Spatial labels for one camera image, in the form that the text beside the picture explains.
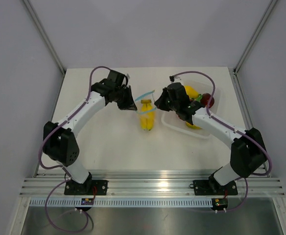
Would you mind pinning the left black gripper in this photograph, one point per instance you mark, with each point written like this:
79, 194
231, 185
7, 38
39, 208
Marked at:
130, 104

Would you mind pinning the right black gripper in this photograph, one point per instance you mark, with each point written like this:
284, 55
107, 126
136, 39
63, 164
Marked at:
160, 103

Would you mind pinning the clear zip top bag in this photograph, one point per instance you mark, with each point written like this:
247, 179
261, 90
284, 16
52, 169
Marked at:
147, 95

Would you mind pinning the yellow banana bunch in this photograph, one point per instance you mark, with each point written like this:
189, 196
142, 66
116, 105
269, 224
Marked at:
147, 115

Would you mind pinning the yellow mango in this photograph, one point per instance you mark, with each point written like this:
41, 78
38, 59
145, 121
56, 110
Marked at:
191, 92

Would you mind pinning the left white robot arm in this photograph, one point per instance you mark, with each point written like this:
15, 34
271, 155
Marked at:
59, 138

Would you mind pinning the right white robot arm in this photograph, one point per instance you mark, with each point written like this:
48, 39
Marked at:
247, 151

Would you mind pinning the orange green mango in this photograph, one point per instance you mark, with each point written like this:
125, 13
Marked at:
192, 126

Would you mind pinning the red dragon fruit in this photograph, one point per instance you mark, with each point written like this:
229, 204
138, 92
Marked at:
198, 98

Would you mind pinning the dark red apple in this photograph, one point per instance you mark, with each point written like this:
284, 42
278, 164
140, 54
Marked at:
207, 100

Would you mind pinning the left small circuit board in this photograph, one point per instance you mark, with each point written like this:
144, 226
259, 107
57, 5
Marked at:
87, 201

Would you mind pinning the small circuit board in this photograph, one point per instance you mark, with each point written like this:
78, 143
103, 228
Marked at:
219, 203
87, 201

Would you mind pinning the right small circuit board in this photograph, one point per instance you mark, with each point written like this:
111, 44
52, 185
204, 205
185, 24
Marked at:
219, 203

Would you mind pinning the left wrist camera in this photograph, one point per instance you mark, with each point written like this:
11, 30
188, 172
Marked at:
119, 78

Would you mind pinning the aluminium rail beam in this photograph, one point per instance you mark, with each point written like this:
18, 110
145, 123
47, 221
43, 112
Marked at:
151, 184

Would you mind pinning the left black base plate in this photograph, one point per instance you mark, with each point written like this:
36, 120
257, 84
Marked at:
97, 187

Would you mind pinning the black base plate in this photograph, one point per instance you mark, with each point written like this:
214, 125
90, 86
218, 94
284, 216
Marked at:
97, 187
204, 188

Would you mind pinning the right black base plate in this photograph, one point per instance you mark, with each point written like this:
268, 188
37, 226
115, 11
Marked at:
204, 188

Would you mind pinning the right aluminium corner post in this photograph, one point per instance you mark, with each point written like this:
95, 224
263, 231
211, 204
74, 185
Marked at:
256, 34

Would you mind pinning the aluminium corner post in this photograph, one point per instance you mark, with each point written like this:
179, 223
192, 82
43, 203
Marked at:
256, 34
40, 28

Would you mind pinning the left aluminium corner post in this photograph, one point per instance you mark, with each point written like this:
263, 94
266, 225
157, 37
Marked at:
40, 28

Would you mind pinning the white slotted cable duct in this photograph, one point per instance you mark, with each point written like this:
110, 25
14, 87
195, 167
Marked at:
125, 202

